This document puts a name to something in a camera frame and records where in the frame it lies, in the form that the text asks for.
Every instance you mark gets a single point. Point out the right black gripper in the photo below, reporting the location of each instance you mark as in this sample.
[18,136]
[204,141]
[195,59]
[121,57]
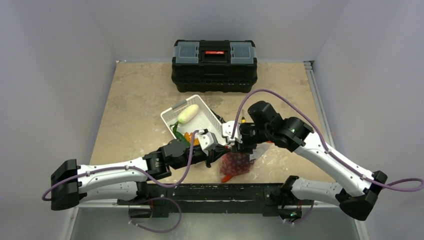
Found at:
[239,144]

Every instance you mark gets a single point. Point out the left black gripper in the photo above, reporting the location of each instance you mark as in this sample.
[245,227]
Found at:
[215,153]

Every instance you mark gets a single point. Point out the red grape bunch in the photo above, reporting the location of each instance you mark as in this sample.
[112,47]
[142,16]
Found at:
[235,164]

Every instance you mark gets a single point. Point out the orange plastic carrot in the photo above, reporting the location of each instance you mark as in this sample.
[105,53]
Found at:
[226,178]

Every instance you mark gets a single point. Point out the clear zip top bag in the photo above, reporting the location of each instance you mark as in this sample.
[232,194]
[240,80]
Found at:
[257,153]

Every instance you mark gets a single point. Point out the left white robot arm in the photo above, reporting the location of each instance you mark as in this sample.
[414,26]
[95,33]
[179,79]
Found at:
[73,183]

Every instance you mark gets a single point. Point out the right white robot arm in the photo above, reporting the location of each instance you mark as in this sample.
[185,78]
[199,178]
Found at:
[355,190]

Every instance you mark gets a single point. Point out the white plastic basket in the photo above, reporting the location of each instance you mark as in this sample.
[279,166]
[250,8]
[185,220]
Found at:
[204,118]

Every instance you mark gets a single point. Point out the dark green cucumber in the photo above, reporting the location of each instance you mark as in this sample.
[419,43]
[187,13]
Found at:
[179,136]

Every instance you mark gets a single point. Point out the black plastic toolbox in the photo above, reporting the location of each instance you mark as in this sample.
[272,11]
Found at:
[226,66]

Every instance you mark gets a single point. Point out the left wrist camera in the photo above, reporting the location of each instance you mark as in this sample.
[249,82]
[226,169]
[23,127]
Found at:
[207,140]

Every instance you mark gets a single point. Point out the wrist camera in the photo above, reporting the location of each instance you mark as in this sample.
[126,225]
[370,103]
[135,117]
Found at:
[230,131]
[207,140]

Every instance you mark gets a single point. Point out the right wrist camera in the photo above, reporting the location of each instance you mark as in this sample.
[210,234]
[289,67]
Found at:
[230,131]

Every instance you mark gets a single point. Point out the black wire stripper pliers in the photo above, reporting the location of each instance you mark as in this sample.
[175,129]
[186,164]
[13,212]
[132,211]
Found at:
[220,118]

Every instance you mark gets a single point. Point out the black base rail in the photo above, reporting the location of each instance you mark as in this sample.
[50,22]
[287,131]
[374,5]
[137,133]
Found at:
[265,199]

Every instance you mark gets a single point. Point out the aluminium table edge rail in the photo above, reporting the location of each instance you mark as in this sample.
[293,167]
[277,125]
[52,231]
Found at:
[326,131]

